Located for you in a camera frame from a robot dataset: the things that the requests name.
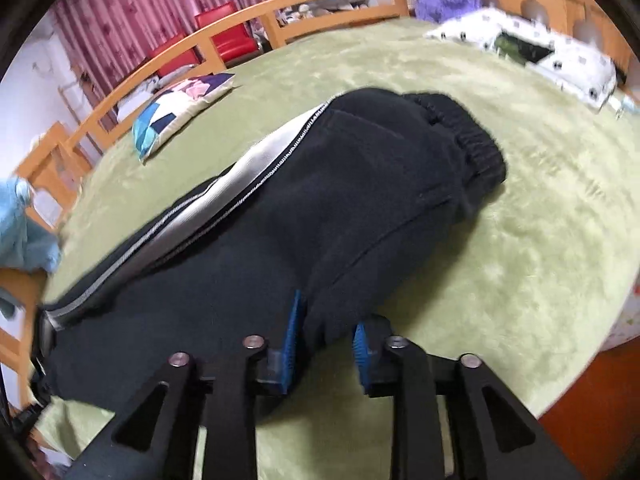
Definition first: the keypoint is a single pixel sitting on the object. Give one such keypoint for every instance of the pink striped curtain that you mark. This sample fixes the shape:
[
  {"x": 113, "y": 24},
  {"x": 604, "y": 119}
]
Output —
[{"x": 109, "y": 39}]

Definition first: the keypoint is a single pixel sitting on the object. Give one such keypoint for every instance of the green bed blanket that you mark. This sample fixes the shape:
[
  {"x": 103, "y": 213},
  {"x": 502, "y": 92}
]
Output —
[{"x": 533, "y": 287}]

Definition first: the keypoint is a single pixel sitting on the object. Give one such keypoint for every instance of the red chair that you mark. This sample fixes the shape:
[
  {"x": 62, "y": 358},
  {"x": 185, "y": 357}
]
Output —
[
  {"x": 233, "y": 43},
  {"x": 186, "y": 58}
]

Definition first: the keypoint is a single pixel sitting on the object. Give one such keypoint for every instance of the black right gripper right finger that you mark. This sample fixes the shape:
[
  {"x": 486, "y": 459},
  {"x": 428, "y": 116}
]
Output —
[{"x": 452, "y": 419}]

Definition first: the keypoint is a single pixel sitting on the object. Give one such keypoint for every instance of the black pants with white stripe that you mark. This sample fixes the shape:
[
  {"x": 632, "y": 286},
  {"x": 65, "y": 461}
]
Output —
[{"x": 299, "y": 240}]

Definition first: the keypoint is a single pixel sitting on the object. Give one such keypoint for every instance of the colourful patchwork pillow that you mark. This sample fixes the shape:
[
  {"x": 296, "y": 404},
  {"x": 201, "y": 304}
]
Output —
[{"x": 173, "y": 108}]

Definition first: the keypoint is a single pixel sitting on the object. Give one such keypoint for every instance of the light blue garment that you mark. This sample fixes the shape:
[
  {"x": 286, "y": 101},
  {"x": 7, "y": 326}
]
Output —
[{"x": 25, "y": 245}]

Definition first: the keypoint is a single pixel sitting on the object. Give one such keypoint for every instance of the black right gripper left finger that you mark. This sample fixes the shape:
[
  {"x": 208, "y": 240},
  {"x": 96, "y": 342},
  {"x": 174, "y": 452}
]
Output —
[{"x": 155, "y": 434}]

